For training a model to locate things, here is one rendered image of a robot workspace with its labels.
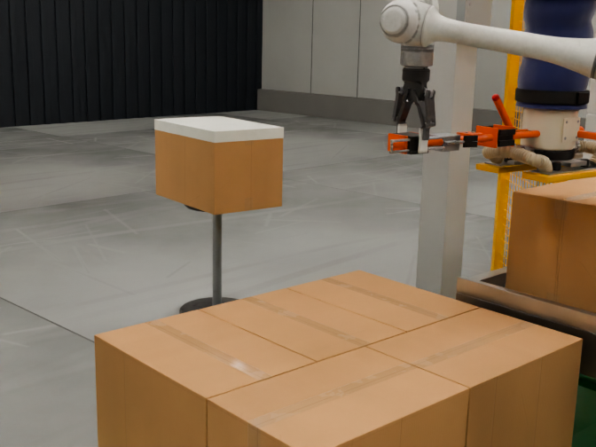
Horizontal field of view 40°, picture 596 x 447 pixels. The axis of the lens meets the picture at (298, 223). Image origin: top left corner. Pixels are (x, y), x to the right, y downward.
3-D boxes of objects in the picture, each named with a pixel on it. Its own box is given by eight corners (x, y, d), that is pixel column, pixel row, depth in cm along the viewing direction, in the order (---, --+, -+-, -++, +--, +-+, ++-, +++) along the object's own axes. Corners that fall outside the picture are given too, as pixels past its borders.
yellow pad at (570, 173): (589, 169, 274) (591, 154, 273) (615, 174, 266) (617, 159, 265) (521, 178, 255) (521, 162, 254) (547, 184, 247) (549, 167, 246)
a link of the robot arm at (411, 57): (419, 45, 231) (417, 66, 233) (394, 45, 226) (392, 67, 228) (441, 46, 224) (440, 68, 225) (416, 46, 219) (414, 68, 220)
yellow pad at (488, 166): (543, 161, 289) (544, 147, 288) (567, 166, 281) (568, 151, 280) (474, 169, 270) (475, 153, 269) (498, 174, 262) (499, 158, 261)
